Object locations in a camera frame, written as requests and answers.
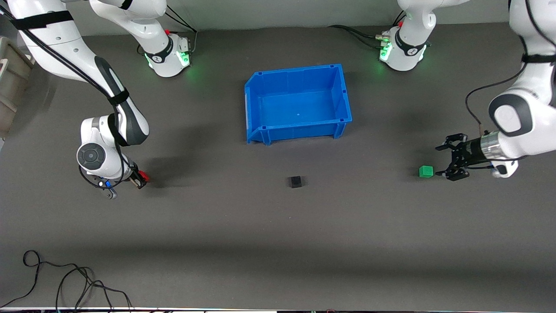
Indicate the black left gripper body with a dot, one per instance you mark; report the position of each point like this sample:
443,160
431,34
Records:
470,154

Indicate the small red cube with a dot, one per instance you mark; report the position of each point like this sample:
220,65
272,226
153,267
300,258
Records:
145,176

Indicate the small green cube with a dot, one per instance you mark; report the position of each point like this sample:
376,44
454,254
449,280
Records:
426,171

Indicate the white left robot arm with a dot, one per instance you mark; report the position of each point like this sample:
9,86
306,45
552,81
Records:
530,121

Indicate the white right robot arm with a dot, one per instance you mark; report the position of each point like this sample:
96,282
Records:
52,48

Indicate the small black cube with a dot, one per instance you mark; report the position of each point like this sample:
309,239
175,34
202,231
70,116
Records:
296,181

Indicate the beige plastic crate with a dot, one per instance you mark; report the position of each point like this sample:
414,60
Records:
13,74

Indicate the blue plastic storage bin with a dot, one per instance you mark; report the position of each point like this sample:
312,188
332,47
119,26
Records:
297,104

